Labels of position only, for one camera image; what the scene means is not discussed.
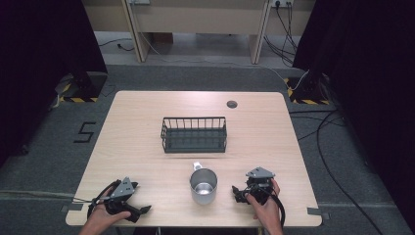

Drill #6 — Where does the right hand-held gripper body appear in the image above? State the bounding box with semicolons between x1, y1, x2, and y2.
244;166;277;206

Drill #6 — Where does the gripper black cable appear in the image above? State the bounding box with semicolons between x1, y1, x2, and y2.
257;185;287;229
71;178;122;220

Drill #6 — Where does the dark wire basket rack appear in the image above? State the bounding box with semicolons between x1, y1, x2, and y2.
160;116;228;155

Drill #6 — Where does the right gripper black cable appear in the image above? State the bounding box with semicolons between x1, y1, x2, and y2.
257;185;287;229

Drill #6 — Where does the person's left hand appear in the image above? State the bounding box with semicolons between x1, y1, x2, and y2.
85;187;132;229

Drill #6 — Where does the long black floor cable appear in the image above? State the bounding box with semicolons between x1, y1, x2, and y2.
315;110;386;235

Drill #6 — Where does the white wall socket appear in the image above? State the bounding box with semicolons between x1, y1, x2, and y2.
269;0;296;9

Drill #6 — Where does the metal cup with handle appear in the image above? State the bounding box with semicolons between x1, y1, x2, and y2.
189;162;218;207

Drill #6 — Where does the grey tape piece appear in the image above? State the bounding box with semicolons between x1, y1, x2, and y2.
306;207;331;221
60;203;84;213

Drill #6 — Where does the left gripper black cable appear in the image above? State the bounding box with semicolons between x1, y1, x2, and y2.
71;178;122;220

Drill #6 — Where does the stand base with hazard tape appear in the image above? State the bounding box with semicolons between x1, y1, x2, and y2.
54;71;109;104
283;75;331;107

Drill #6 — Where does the bundle of black wall cables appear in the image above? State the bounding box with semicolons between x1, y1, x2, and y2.
263;2;300;68

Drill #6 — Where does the short black floor cable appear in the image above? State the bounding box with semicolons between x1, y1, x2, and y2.
98;37;136;53

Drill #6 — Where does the black curtain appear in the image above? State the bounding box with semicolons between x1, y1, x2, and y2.
0;0;109;169
292;0;415;231

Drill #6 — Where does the thin black floor cable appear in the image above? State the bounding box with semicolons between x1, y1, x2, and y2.
288;109;347;142

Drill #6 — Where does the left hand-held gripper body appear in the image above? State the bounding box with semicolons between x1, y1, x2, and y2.
103;176;142;224

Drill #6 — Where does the person's right hand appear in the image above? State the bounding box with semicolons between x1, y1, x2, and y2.
246;178;282;229

